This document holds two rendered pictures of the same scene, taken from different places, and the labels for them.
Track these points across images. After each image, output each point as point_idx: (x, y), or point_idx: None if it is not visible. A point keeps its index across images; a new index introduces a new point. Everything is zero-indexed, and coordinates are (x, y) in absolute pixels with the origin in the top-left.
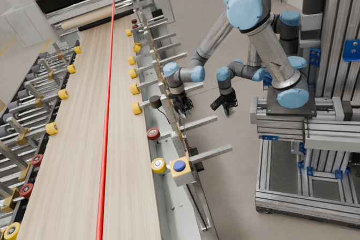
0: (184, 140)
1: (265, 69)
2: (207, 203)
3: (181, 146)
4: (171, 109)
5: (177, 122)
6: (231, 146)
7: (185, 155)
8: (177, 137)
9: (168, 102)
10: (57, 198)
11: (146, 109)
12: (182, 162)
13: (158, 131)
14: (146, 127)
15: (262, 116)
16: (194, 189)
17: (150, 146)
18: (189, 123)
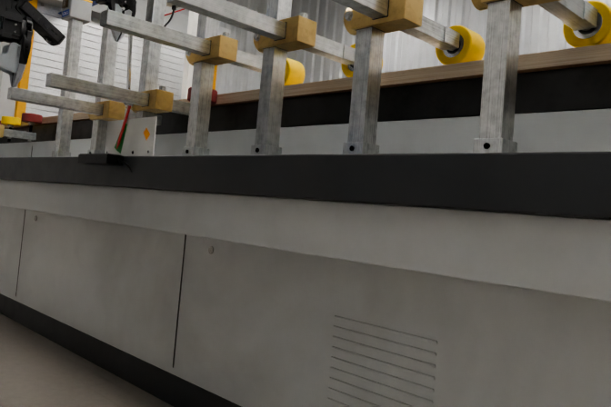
0: (128, 106)
1: None
2: (64, 173)
3: (101, 43)
4: (148, 18)
5: (186, 141)
6: (9, 87)
7: (99, 67)
8: None
9: None
10: None
11: (335, 152)
12: None
13: (189, 87)
14: (232, 98)
15: None
16: (65, 45)
17: (215, 134)
18: (123, 88)
